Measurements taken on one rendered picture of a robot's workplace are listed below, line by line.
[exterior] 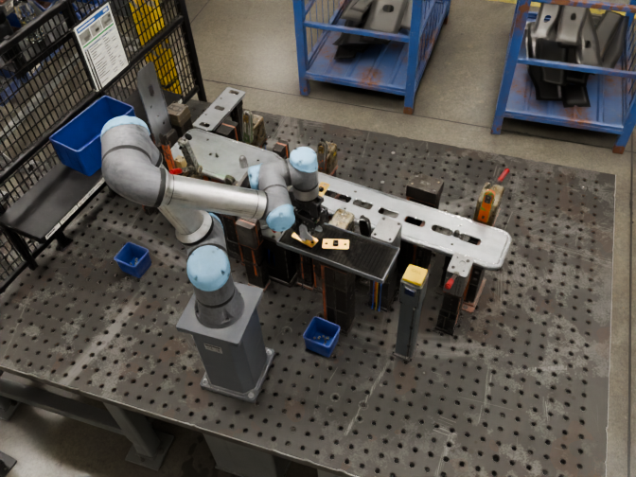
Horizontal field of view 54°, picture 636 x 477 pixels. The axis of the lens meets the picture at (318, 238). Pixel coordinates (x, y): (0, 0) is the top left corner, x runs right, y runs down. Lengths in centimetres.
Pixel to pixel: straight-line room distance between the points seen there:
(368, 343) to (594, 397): 78
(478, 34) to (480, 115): 97
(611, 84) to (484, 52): 95
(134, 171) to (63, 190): 108
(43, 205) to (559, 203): 208
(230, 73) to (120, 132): 320
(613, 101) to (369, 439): 294
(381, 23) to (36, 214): 256
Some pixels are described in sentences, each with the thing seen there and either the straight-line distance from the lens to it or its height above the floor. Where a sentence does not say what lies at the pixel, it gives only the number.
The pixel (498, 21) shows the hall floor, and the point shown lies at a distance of 530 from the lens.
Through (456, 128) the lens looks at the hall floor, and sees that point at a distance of 421.
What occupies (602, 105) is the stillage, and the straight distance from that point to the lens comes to 433.
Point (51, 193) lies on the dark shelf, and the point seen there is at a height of 103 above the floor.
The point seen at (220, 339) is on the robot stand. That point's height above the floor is 110.
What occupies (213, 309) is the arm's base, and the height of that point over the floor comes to 118.
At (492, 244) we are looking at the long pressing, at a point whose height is 100.
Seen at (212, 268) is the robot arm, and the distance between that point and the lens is 175.
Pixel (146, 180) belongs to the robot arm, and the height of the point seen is 169.
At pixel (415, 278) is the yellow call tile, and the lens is 190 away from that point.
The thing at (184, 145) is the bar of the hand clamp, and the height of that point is 120.
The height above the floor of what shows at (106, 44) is 130.
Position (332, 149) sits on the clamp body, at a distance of 245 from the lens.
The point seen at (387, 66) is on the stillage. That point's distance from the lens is 442.
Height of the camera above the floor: 268
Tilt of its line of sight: 50 degrees down
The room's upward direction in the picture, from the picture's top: 4 degrees counter-clockwise
